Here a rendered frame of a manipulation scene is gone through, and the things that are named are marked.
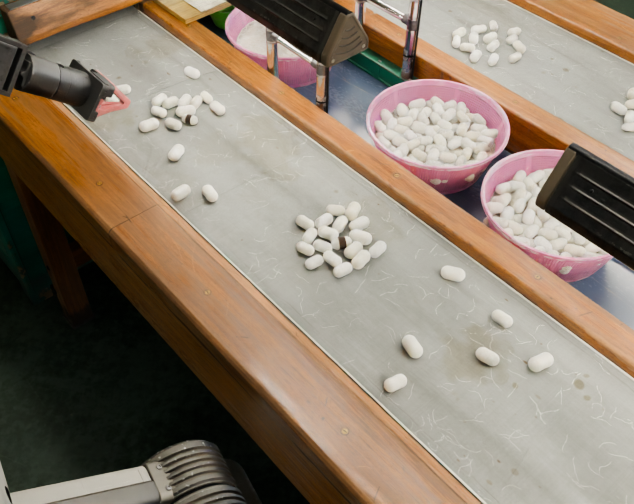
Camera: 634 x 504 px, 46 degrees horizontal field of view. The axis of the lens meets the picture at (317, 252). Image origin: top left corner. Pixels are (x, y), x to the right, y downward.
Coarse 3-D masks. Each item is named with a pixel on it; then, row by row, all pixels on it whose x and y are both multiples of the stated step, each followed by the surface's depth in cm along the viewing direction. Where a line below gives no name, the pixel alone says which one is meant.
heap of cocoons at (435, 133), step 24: (384, 120) 143; (408, 120) 142; (432, 120) 144; (456, 120) 145; (480, 120) 143; (384, 144) 138; (408, 144) 137; (432, 144) 139; (456, 144) 138; (480, 144) 137
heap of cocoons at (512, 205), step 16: (528, 176) 133; (544, 176) 133; (496, 192) 132; (512, 192) 132; (528, 192) 130; (496, 208) 127; (512, 208) 127; (528, 208) 127; (512, 224) 124; (528, 224) 125; (544, 224) 126; (560, 224) 126; (528, 240) 121; (544, 240) 121; (560, 240) 121; (576, 240) 122; (576, 256) 120; (592, 256) 119; (560, 272) 120
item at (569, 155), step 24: (576, 144) 80; (576, 168) 80; (600, 168) 78; (552, 192) 82; (576, 192) 80; (600, 192) 78; (624, 192) 77; (552, 216) 83; (576, 216) 80; (600, 216) 79; (624, 216) 77; (600, 240) 79; (624, 240) 77; (624, 264) 78
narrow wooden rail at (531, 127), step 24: (336, 0) 168; (384, 24) 161; (384, 48) 160; (432, 48) 155; (432, 72) 153; (456, 72) 149; (504, 96) 144; (528, 120) 139; (552, 120) 139; (528, 144) 142; (552, 144) 137; (600, 144) 135; (624, 168) 130
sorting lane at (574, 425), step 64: (64, 64) 154; (128, 64) 154; (192, 64) 154; (128, 128) 140; (192, 128) 140; (256, 128) 140; (192, 192) 128; (256, 192) 129; (320, 192) 129; (256, 256) 119; (384, 256) 119; (448, 256) 119; (320, 320) 110; (384, 320) 110; (448, 320) 111; (448, 384) 103; (512, 384) 103; (576, 384) 103; (448, 448) 97; (512, 448) 97; (576, 448) 97
